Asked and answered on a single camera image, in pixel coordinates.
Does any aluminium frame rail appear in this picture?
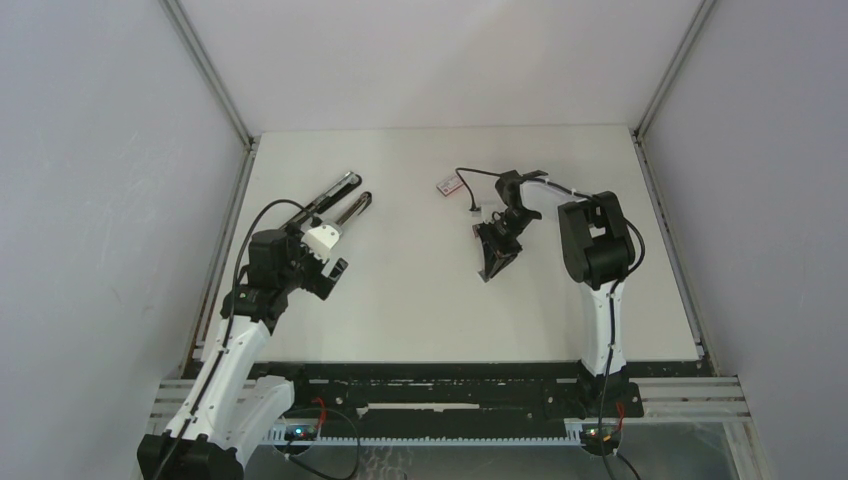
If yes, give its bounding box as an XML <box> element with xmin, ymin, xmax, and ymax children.
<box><xmin>148</xmin><ymin>378</ymin><xmax>753</xmax><ymax>446</ymax></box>

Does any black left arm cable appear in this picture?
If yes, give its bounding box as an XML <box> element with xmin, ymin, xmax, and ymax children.
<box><xmin>145</xmin><ymin>198</ymin><xmax>309</xmax><ymax>480</ymax></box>

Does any black stapler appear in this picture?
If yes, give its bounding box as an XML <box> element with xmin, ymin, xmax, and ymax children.
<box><xmin>285</xmin><ymin>171</ymin><xmax>363</xmax><ymax>226</ymax></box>

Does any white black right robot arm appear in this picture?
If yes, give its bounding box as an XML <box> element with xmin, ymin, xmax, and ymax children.
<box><xmin>473</xmin><ymin>170</ymin><xmax>645</xmax><ymax>416</ymax></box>

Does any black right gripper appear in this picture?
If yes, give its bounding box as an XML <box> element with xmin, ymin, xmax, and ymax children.
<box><xmin>480</xmin><ymin>208</ymin><xmax>540</xmax><ymax>278</ymax></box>

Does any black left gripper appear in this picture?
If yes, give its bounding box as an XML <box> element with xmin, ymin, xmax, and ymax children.
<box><xmin>277</xmin><ymin>223</ymin><xmax>346</xmax><ymax>300</ymax></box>

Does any red white staple box sleeve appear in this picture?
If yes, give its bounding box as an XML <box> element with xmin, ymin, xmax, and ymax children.
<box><xmin>436</xmin><ymin>173</ymin><xmax>465</xmax><ymax>197</ymax></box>

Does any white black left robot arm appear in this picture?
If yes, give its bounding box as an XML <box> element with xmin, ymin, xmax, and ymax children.
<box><xmin>137</xmin><ymin>222</ymin><xmax>348</xmax><ymax>479</ymax></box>

